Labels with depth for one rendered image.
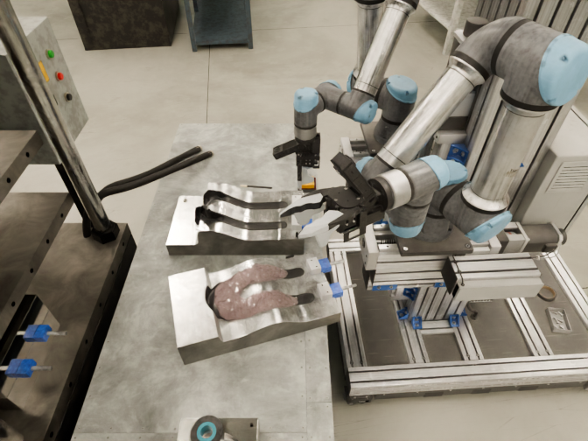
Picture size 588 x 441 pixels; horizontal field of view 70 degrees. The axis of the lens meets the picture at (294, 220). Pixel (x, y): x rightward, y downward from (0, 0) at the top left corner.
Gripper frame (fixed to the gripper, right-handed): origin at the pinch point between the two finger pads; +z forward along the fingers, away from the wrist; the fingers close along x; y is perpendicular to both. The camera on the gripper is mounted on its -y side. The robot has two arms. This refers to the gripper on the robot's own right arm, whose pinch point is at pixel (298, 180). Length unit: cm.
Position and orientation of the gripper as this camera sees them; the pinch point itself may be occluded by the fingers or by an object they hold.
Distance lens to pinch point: 152.8
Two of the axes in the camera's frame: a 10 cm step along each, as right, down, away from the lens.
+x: 0.0, -7.2, 7.0
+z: 0.0, 7.0, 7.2
